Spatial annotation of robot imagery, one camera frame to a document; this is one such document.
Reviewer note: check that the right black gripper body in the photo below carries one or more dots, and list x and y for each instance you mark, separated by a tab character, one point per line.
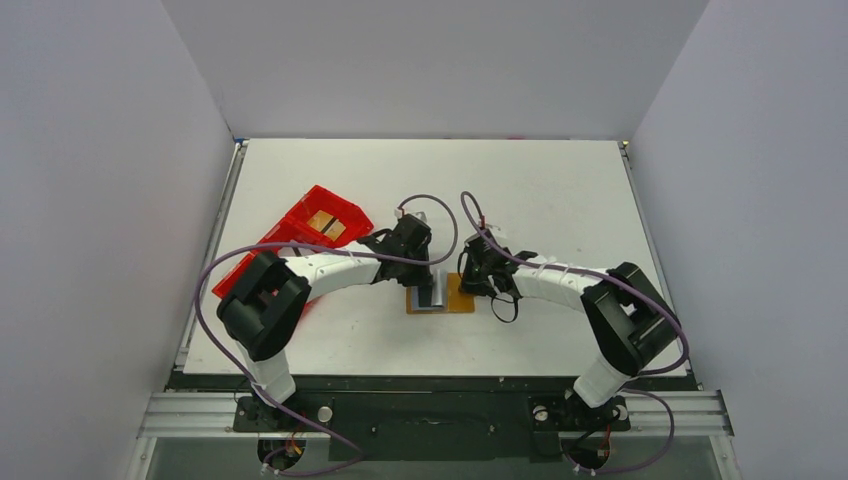
477	273

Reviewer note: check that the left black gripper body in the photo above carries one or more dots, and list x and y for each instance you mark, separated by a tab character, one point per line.
408	274

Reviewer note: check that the yellow leather card holder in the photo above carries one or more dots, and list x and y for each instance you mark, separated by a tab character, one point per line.
457	302

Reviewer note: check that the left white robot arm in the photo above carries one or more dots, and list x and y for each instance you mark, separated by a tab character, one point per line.
262	310

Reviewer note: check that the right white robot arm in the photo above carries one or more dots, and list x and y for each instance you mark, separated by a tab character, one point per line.
631	322

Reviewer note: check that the gold card in tray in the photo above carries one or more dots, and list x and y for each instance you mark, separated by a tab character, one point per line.
326	224

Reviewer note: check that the red plastic compartment tray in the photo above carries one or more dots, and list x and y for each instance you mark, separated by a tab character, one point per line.
293	237

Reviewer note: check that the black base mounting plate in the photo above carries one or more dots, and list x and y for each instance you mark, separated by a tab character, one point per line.
410	418

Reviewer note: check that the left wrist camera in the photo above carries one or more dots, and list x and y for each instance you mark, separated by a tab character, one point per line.
417	219

